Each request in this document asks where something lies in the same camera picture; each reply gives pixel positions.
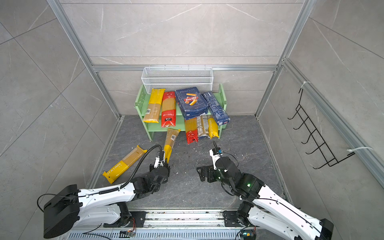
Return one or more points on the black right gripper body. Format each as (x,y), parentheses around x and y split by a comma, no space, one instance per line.
(228,183)

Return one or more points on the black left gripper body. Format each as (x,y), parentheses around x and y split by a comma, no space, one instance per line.
(168,169)

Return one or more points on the yellow pasta bag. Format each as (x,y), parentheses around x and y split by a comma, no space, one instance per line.
(169,142)
(117,170)

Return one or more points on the yellow Pastatime spaghetti bag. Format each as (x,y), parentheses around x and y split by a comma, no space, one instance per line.
(213,128)

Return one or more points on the red spaghetti bag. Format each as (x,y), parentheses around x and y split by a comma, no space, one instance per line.
(191,130)
(168,110)

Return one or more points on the clear black label pasta bag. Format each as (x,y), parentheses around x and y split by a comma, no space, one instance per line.
(203,126)

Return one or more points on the long blue spaghetti box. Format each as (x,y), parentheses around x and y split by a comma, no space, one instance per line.
(217,111)

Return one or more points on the yellow top brown spaghetti bag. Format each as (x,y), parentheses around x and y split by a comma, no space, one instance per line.
(154,106)

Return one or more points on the blue Barilla rigatoni box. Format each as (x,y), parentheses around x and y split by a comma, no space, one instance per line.
(191,103)

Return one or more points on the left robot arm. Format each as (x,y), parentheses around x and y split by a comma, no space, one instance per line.
(74,207)

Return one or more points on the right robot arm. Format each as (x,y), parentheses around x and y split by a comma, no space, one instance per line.
(262,207)

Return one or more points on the green metal shelf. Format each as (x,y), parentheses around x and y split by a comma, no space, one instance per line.
(141,105)

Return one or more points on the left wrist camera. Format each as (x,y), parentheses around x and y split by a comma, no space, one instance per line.
(159,160)

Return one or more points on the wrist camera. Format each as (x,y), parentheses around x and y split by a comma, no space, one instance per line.
(215,154)
(159,160)

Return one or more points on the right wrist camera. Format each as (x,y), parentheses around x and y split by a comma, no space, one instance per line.
(215,154)

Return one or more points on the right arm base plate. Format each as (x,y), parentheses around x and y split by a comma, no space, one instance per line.
(235,219)

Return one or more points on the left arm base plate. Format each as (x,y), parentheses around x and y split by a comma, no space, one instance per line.
(129,220)

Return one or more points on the black wire hook rack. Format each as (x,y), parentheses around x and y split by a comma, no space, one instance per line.
(315,136)

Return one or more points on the white wire mesh basket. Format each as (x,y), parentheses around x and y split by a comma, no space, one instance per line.
(178,78)

